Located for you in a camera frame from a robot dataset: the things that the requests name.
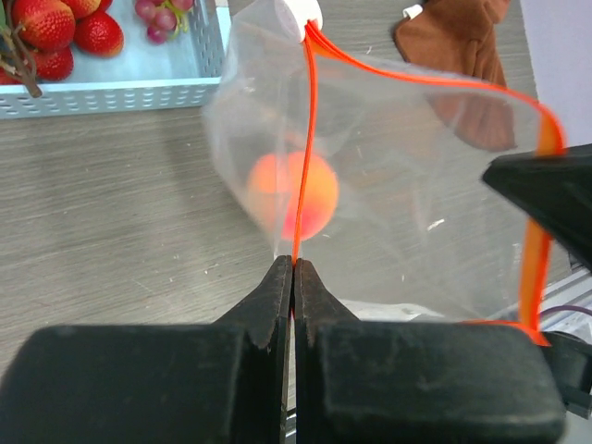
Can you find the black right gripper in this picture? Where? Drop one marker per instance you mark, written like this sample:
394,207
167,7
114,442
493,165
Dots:
569,359

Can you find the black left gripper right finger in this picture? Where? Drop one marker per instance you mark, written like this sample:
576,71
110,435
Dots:
415,382

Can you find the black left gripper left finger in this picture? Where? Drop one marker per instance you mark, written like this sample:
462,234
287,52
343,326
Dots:
224,382

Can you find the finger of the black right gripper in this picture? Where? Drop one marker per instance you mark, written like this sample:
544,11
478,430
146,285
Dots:
553,189

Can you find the clear zip top bag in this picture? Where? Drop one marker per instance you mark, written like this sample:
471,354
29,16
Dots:
417,234

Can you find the orange peach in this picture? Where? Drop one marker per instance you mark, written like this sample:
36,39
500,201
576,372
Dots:
273,190

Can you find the light blue plastic basket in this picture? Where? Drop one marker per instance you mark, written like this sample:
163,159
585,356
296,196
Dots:
181,73

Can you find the brown cloth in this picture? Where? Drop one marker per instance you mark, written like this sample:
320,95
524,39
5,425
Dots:
459,37

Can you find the purple grape bunch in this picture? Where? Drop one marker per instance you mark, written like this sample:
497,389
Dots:
164,19

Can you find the red strawberry cluster with leaves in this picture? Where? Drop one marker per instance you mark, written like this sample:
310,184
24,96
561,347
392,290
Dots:
37,38

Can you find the aluminium front rail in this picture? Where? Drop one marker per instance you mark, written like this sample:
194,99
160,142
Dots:
574,290

